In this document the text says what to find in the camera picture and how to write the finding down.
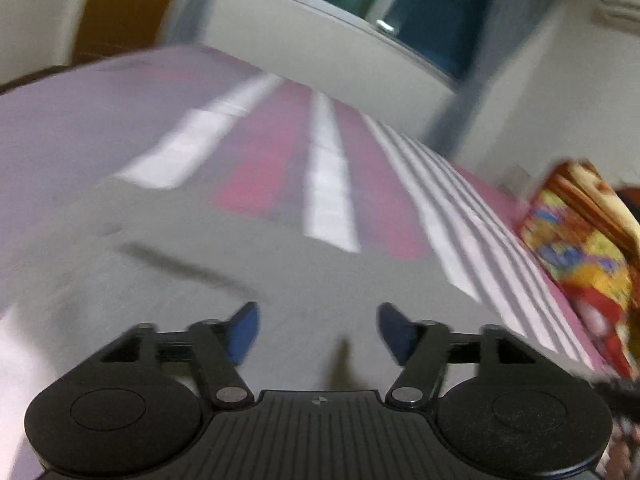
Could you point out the grey pants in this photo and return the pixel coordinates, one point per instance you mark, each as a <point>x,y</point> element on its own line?
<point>300,290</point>

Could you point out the window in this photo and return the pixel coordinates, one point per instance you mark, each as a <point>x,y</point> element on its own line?
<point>400,5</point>

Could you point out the colourful patchwork blanket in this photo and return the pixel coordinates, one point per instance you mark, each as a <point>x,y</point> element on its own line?
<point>585,250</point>

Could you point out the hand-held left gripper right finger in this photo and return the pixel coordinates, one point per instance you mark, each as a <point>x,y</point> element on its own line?
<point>395,332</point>

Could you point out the white air conditioner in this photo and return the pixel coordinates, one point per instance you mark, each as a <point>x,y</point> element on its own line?
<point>622,7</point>

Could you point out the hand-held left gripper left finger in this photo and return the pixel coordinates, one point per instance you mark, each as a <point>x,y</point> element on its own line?
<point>245,330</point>

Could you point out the brown wooden door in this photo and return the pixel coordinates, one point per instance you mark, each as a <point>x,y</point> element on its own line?
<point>125,10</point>

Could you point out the striped pink grey bed sheet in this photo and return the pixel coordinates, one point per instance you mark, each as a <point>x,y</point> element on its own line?
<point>270,150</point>

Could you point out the grey curtain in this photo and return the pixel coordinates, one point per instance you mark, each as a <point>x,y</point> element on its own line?
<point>495,50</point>
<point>190,0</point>

